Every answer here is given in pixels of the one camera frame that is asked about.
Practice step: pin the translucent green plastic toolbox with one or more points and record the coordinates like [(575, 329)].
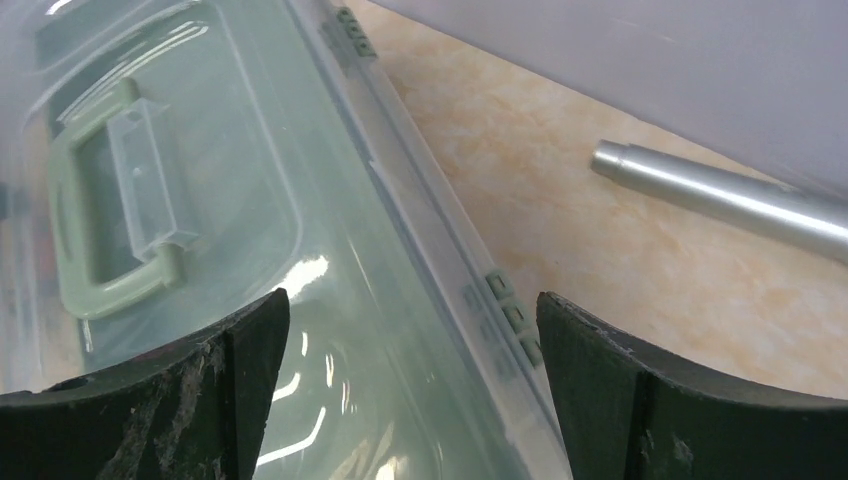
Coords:
[(167, 163)]

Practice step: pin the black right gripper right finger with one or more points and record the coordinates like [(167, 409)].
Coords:
[(629, 409)]

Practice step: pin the silver metal cylinder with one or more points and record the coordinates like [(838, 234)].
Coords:
[(811, 222)]

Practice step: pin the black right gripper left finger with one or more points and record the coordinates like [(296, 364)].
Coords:
[(194, 408)]

